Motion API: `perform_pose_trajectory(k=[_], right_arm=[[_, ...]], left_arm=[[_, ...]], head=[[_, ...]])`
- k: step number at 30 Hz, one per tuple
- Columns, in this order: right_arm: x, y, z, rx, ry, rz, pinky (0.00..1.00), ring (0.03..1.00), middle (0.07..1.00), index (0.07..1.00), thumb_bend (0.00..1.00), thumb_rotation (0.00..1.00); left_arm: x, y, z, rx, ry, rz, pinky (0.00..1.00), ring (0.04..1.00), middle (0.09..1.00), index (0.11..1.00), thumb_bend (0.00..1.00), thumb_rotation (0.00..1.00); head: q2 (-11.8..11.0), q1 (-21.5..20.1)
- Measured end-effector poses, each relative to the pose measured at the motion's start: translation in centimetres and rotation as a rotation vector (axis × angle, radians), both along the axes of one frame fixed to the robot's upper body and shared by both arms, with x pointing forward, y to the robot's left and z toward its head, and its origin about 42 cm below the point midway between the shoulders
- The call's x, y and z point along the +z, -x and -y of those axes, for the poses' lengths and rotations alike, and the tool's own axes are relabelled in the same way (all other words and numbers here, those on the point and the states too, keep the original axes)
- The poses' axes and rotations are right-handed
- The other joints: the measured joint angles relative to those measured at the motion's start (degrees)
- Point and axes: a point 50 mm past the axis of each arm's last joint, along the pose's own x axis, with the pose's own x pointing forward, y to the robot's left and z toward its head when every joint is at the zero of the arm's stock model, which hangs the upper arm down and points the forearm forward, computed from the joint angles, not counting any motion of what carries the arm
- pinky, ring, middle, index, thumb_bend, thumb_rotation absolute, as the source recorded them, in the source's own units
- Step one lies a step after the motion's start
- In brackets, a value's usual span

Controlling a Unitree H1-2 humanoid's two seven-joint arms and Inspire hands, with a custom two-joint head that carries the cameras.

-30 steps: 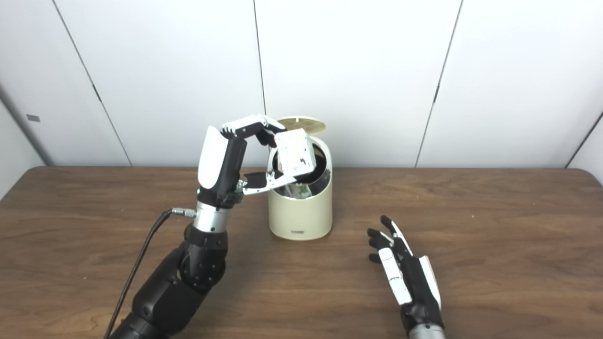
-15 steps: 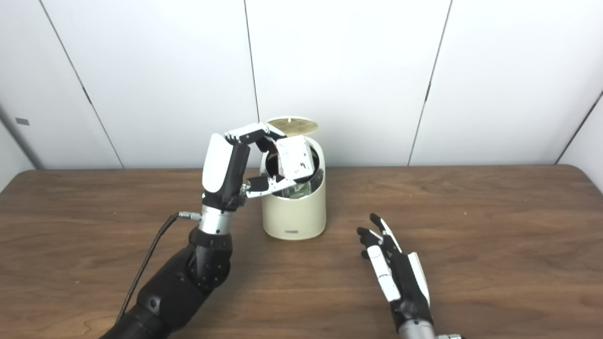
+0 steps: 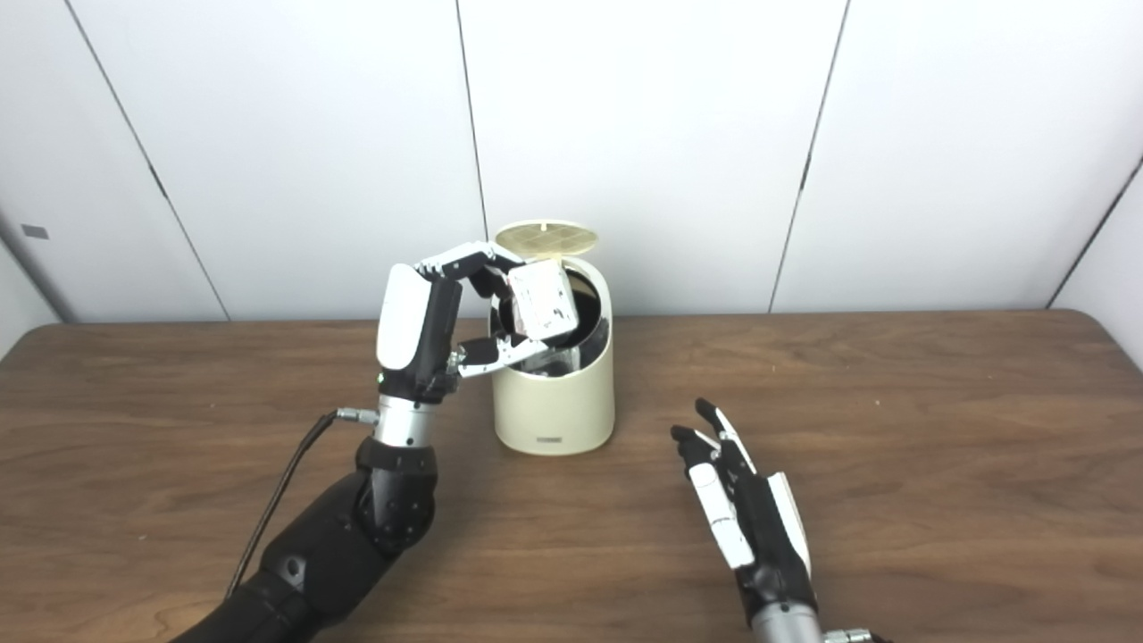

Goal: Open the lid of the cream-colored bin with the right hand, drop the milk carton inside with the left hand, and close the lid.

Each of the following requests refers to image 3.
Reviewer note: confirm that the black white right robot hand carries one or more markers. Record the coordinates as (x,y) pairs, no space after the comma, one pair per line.
(763,536)

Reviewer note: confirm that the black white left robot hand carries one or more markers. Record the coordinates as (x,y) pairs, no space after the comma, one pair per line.
(411,330)

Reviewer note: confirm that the white green milk carton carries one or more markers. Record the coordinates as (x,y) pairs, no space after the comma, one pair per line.
(543,304)

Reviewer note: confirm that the cream round bin lid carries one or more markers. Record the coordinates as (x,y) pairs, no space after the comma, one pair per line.
(546,237)

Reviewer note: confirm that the cream-colored round bin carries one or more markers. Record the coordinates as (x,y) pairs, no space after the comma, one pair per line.
(558,406)

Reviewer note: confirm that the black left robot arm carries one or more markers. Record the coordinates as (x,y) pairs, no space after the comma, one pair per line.
(348,545)

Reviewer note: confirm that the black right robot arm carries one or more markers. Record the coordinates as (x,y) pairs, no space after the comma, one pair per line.
(786,627)

